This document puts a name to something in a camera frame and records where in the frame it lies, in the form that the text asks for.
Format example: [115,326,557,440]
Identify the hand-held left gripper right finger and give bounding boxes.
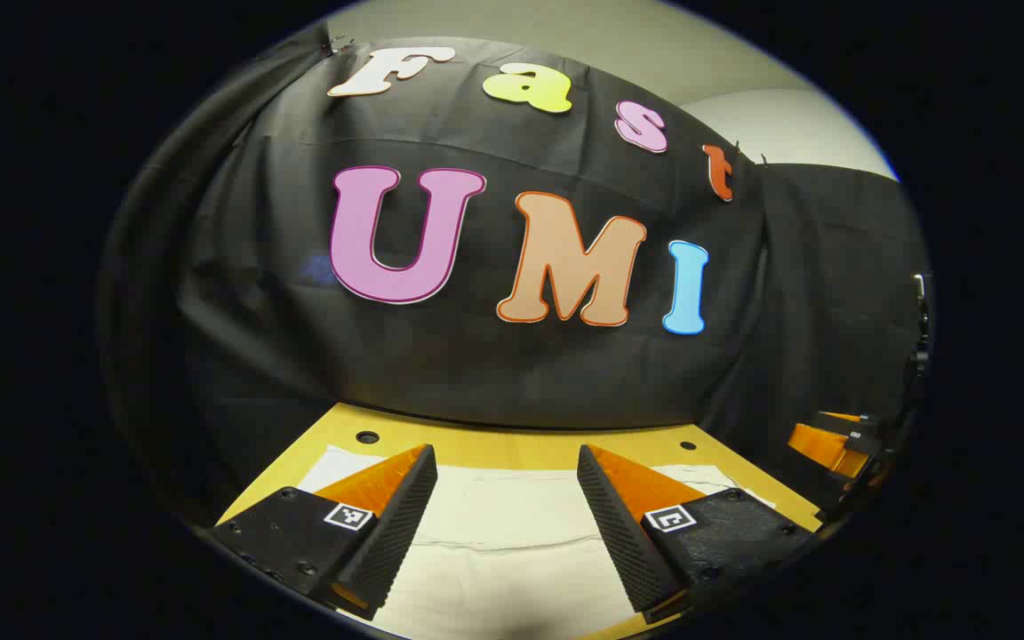
[576,444,824,623]

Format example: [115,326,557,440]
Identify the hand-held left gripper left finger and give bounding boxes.
[210,444,438,621]

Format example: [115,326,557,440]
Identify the white jeans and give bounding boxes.
[299,444,780,640]

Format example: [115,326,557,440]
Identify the black backdrop cloth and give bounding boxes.
[99,36,933,525]

